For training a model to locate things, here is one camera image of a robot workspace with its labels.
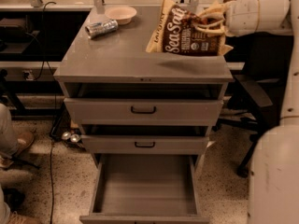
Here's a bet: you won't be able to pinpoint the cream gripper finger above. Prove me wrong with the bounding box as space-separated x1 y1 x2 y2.
198 2 227 19
192 20 225 35

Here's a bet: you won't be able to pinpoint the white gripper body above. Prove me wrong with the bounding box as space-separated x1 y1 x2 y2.
225 0 259 36

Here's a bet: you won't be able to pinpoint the brown sea salt chip bag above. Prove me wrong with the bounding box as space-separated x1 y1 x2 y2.
146 0 233 56

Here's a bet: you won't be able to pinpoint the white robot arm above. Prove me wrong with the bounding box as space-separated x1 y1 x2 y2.
202 0 299 224

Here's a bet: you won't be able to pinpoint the grey drawer cabinet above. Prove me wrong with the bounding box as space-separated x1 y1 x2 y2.
54 6 232 163

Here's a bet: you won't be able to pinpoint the grey top drawer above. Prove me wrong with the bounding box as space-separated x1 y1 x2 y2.
64 98 222 126

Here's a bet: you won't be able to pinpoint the grey middle drawer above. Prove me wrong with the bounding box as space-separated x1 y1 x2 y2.
82 135 209 155

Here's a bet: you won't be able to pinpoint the grey open bottom drawer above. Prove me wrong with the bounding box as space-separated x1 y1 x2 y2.
79 154 209 224

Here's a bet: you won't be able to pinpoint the black office chair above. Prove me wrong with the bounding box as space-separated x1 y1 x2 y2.
218 0 299 179

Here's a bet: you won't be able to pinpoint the beige paper bowl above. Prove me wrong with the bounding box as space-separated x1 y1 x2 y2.
105 6 137 25

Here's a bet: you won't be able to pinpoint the crushed silver can left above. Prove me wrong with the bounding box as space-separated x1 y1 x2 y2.
85 20 119 39

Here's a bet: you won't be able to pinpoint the silver cans on floor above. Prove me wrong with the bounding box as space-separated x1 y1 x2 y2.
62 132 81 143

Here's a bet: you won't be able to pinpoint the person leg with shoe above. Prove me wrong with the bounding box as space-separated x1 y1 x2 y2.
0 104 35 157

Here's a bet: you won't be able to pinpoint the brown shoe lower left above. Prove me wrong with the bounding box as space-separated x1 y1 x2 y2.
0 184 41 224

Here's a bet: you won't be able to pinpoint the black power cable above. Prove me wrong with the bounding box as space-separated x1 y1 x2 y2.
25 1 59 224

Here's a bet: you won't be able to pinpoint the wall power outlet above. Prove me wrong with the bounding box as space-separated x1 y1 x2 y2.
23 70 35 80

